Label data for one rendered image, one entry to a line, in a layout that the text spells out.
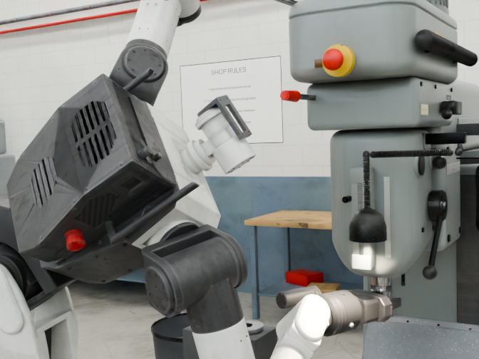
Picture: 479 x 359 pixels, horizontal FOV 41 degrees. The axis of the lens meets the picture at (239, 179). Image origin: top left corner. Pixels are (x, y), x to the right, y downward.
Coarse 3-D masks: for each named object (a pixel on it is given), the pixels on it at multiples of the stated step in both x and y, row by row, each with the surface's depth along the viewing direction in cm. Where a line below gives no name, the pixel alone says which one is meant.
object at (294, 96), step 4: (284, 92) 122; (288, 92) 122; (292, 92) 124; (296, 92) 125; (280, 96) 123; (284, 96) 122; (288, 96) 122; (292, 96) 123; (296, 96) 125; (300, 96) 126; (304, 96) 129; (308, 96) 131; (312, 96) 133; (288, 100) 124; (292, 100) 125; (296, 100) 126
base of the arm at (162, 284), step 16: (208, 224) 111; (176, 240) 106; (192, 240) 107; (224, 240) 105; (144, 256) 102; (160, 256) 104; (240, 256) 104; (160, 272) 98; (240, 272) 104; (160, 288) 98; (176, 288) 97; (160, 304) 100; (176, 304) 97
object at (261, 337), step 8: (248, 320) 167; (184, 328) 166; (248, 328) 160; (256, 328) 159; (264, 328) 163; (272, 328) 163; (184, 336) 166; (192, 336) 164; (256, 336) 157; (264, 336) 159; (272, 336) 162; (184, 344) 166; (192, 344) 164; (256, 344) 155; (264, 344) 159; (272, 344) 162; (184, 352) 166; (192, 352) 165; (256, 352) 155; (264, 352) 159; (272, 352) 162
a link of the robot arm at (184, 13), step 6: (180, 0) 139; (186, 0) 140; (192, 0) 141; (198, 0) 143; (186, 6) 141; (192, 6) 142; (198, 6) 144; (186, 12) 142; (192, 12) 143; (198, 12) 145; (180, 18) 143; (186, 18) 144; (192, 18) 144
